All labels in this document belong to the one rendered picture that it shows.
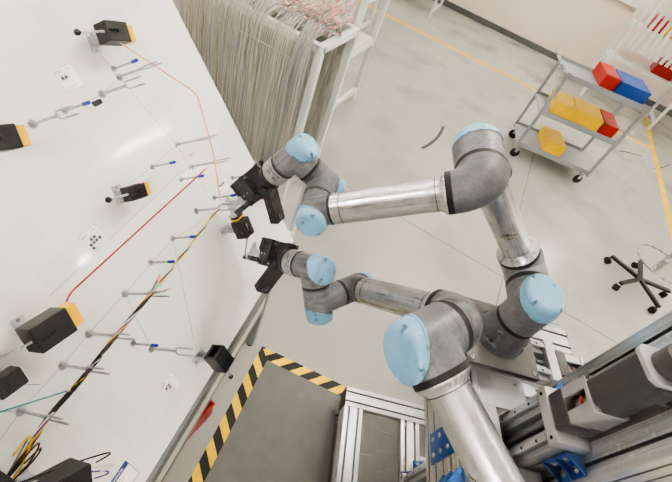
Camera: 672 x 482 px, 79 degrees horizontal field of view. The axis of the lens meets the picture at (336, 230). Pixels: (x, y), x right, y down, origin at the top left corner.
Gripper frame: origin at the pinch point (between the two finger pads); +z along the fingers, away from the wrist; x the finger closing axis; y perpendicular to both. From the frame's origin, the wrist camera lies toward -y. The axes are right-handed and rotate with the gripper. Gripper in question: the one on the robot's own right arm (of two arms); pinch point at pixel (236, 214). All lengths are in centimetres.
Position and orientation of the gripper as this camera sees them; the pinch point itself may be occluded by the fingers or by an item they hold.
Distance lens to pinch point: 126.5
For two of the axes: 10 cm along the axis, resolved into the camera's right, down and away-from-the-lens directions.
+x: -3.6, 4.9, -7.9
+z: -6.9, 4.2, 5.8
